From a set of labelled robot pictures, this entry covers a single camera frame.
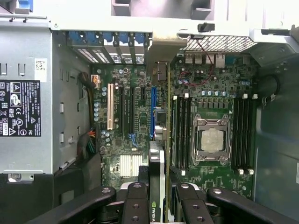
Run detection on open black PC case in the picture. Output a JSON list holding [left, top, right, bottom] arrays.
[[0, 0, 299, 224]]

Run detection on silver chipset heatsink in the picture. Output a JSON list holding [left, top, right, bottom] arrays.
[[119, 155, 142, 177]]

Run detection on blue expansion slot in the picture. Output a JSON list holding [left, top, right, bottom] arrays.
[[151, 86, 157, 139]]

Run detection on green motherboard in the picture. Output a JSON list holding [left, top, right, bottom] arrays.
[[90, 53, 257, 201]]

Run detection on grey power supply unit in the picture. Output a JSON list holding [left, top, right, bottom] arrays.
[[0, 14, 54, 175]]

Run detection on CPU socket with CPU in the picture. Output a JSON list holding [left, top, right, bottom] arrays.
[[191, 113, 232, 165]]

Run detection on white expansion slot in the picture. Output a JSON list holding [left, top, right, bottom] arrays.
[[107, 83, 114, 131]]

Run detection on blue card retainer clips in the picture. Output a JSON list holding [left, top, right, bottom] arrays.
[[67, 31, 147, 49]]

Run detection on black expansion slot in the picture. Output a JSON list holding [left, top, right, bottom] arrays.
[[121, 86, 126, 140], [129, 87, 135, 140]]

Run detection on black power wire bundle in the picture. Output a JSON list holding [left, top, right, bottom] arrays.
[[77, 127, 97, 161], [78, 71, 100, 91]]

